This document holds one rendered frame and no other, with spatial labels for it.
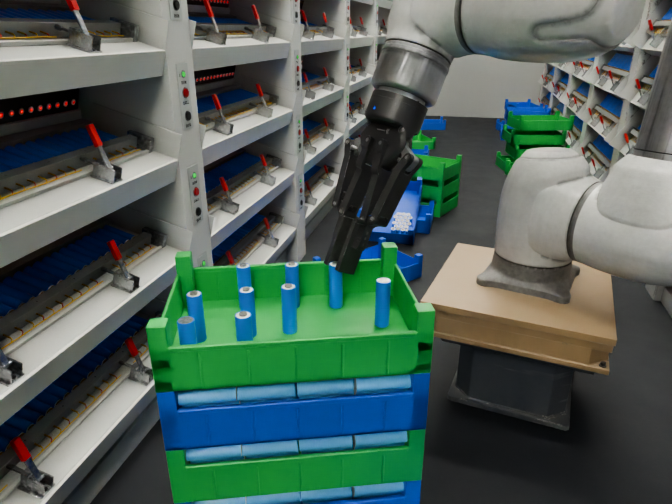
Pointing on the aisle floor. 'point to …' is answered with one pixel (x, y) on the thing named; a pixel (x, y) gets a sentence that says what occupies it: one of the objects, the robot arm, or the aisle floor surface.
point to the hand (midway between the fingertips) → (347, 245)
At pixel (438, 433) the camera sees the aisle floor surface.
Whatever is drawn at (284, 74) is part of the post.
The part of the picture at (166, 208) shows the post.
